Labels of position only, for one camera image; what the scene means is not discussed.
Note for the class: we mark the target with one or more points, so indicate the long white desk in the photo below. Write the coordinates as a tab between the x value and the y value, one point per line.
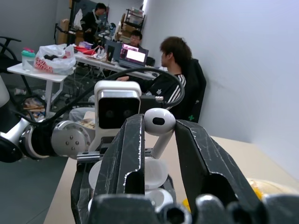
105	64

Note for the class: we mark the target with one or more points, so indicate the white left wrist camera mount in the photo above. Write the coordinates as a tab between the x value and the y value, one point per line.
116	89

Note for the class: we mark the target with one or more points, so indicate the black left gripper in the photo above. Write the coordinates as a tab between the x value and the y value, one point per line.
106	142

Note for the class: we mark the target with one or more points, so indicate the white earbud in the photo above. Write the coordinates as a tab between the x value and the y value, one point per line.
161	121

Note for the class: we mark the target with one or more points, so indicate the black office chair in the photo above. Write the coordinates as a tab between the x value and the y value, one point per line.
198	88

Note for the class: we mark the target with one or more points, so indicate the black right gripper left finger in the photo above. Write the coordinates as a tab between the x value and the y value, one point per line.
121	158

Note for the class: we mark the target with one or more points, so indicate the black monitor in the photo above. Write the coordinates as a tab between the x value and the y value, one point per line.
112	50

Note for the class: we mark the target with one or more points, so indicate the black storage shelf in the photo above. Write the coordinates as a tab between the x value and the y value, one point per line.
135	21

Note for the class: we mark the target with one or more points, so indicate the small white table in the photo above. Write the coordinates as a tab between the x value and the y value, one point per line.
46	75

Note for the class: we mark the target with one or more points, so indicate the standing person in black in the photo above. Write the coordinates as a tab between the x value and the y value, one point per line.
92	21

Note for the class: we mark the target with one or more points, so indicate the clear bottle with green lid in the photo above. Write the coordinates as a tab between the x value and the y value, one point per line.
28	60

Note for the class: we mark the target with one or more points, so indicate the open laptop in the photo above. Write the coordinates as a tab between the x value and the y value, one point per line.
134	56

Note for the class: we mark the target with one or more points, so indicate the white earbud charging case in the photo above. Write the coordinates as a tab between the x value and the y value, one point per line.
154	170

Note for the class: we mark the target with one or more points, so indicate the seated person with glasses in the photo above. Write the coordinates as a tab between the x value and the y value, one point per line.
136	38

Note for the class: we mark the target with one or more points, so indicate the black frame chair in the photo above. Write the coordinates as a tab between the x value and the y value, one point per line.
9	58

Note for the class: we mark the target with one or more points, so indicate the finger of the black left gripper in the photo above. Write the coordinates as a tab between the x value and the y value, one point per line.
170	186

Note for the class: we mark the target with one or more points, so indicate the white plastic shopping bag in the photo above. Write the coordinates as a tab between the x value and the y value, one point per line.
56	59

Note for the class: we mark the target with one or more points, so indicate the seated person in striped jacket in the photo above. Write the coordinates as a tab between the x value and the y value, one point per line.
170	58

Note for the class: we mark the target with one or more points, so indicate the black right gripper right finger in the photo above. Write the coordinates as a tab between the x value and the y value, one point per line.
205	163

